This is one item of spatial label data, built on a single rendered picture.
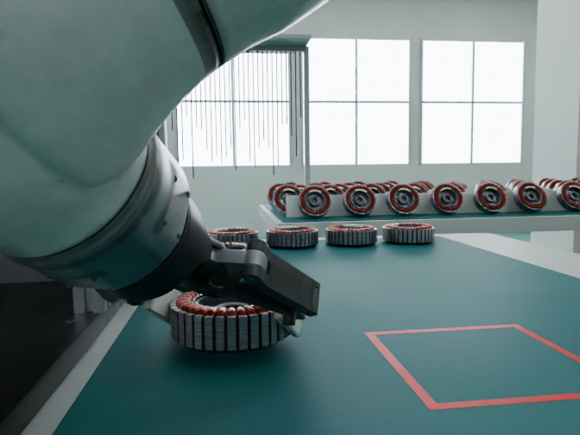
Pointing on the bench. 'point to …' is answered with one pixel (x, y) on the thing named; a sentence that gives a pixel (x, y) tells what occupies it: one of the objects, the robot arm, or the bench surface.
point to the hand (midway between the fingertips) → (230, 311)
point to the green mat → (361, 355)
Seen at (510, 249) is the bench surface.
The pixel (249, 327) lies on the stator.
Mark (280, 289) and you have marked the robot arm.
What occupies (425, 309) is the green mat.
